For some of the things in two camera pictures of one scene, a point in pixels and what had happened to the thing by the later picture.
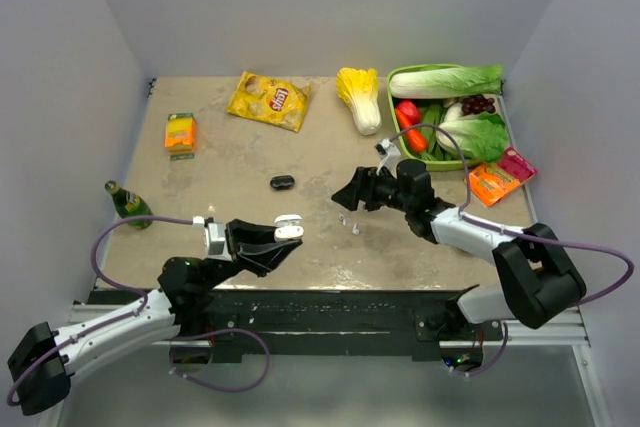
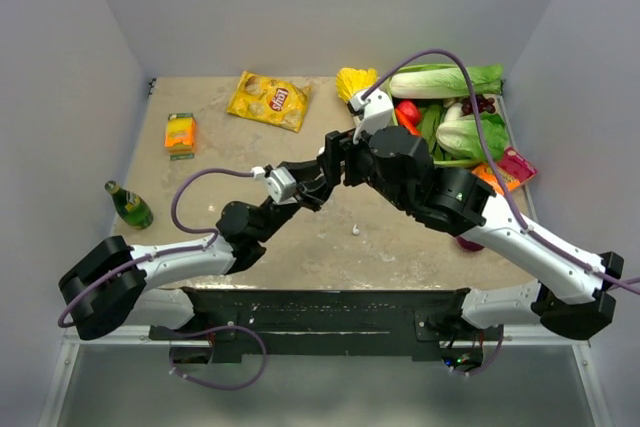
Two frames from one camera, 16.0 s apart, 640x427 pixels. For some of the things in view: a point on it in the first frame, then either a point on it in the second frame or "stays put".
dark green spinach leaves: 432,114 stays put
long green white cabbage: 447,82 stays put
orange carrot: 414,137 stays put
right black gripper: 361,188 -> 339,148
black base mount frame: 333,323 stays put
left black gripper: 253,246 -> 311,187
